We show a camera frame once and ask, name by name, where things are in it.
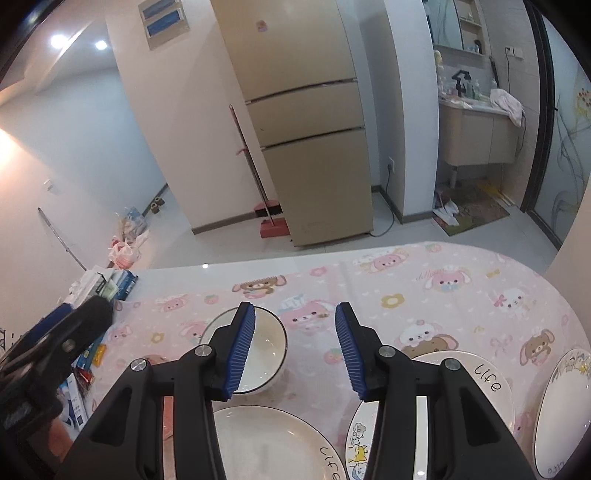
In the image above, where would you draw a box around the glass sliding door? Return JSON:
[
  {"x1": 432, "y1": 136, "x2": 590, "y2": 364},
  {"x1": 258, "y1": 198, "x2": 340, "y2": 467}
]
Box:
[{"x1": 526, "y1": 14, "x2": 591, "y2": 252}]

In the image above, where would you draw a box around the metal rod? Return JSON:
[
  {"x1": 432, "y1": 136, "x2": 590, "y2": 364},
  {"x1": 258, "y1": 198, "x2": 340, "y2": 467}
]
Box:
[{"x1": 38, "y1": 208, "x2": 87, "y2": 271}]

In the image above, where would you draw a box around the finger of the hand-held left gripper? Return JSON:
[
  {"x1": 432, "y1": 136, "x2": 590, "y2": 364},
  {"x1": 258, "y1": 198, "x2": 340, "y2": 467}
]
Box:
[
  {"x1": 46, "y1": 296, "x2": 113, "y2": 365},
  {"x1": 25, "y1": 305, "x2": 84, "y2": 347}
]

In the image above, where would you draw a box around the bath mat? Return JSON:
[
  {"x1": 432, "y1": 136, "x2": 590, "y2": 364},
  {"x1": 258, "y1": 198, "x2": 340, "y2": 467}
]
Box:
[{"x1": 431, "y1": 185, "x2": 511, "y2": 237}]

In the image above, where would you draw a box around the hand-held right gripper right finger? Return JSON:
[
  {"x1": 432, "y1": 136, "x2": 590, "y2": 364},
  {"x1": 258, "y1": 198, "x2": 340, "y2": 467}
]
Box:
[{"x1": 335, "y1": 302, "x2": 539, "y2": 480}]

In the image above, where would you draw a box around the pink printed blanket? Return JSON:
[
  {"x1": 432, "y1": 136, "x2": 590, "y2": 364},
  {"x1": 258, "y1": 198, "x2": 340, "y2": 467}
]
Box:
[{"x1": 88, "y1": 242, "x2": 591, "y2": 480}]

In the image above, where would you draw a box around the pink towel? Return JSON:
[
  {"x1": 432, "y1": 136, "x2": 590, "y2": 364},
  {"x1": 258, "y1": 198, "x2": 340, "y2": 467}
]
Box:
[{"x1": 489, "y1": 89, "x2": 526, "y2": 126}]

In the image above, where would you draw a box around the red handle broom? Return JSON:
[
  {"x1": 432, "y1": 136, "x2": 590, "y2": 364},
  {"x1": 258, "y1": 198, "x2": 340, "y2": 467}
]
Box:
[{"x1": 228, "y1": 104, "x2": 283, "y2": 227}]

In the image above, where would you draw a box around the pile of small boxes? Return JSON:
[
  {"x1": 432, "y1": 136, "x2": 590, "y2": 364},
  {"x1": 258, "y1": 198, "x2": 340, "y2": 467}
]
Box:
[{"x1": 58, "y1": 265, "x2": 139, "y2": 430}]

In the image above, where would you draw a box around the bathroom mirror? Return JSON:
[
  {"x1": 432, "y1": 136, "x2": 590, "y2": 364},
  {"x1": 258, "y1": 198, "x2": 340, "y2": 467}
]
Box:
[{"x1": 433, "y1": 0, "x2": 465, "y2": 49}]

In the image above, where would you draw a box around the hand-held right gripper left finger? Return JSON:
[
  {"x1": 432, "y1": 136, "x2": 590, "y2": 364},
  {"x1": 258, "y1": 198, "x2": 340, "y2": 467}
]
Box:
[{"x1": 55, "y1": 302, "x2": 257, "y2": 480}]

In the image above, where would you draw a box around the bathroom wall shelf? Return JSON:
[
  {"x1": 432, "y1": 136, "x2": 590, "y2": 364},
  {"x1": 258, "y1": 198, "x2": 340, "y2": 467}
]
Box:
[{"x1": 455, "y1": 0, "x2": 491, "y2": 57}]

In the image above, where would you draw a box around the white plastic bag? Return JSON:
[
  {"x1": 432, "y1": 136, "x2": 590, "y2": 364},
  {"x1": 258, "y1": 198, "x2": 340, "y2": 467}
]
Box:
[
  {"x1": 117, "y1": 206, "x2": 151, "y2": 245},
  {"x1": 108, "y1": 235, "x2": 139, "y2": 271}
]

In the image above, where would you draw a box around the black power cable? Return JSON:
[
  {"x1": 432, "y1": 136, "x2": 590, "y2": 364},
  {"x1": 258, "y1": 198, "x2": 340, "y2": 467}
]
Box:
[{"x1": 370, "y1": 168, "x2": 399, "y2": 237}]

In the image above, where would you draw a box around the white ribbed bowl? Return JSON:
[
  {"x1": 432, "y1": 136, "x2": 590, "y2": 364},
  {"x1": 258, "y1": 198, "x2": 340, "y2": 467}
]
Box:
[{"x1": 199, "y1": 305, "x2": 289, "y2": 395}]

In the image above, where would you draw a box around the bathroom vanity cabinet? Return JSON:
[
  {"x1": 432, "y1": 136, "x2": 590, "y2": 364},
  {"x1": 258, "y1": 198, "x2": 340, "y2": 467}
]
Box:
[{"x1": 438, "y1": 99, "x2": 519, "y2": 167}]

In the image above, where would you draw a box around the red dustpan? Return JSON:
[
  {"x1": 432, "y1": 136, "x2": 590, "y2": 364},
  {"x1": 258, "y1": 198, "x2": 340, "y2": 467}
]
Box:
[{"x1": 260, "y1": 217, "x2": 289, "y2": 239}]

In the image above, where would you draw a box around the black faucet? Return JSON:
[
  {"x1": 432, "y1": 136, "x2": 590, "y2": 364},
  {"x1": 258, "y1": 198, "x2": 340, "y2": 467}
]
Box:
[{"x1": 451, "y1": 69, "x2": 472, "y2": 99}]

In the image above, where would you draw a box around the beige refrigerator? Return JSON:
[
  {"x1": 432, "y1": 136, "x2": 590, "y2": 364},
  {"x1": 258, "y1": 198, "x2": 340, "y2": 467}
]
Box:
[{"x1": 210, "y1": 0, "x2": 375, "y2": 250}]

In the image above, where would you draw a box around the white cartoon print plate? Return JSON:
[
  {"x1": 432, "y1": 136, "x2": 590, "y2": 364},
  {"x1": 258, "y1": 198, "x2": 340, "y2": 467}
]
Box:
[
  {"x1": 345, "y1": 350, "x2": 514, "y2": 480},
  {"x1": 533, "y1": 348, "x2": 591, "y2": 480},
  {"x1": 211, "y1": 405, "x2": 348, "y2": 480}
]

